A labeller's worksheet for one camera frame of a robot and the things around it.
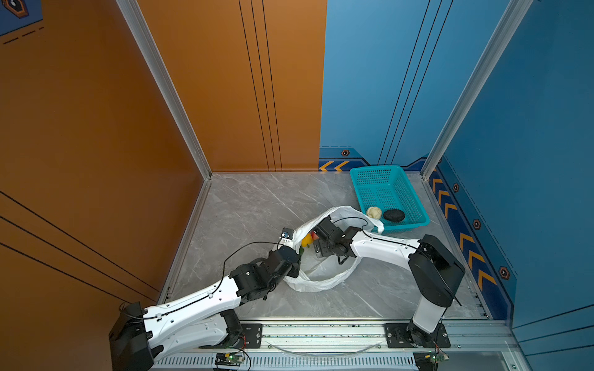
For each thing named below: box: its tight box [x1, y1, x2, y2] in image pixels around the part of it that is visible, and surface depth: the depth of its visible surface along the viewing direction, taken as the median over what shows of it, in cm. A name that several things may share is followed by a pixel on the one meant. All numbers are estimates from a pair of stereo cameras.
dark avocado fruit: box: [383, 208, 406, 223], surface depth 101 cm
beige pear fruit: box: [366, 206, 383, 220], surface depth 101 cm
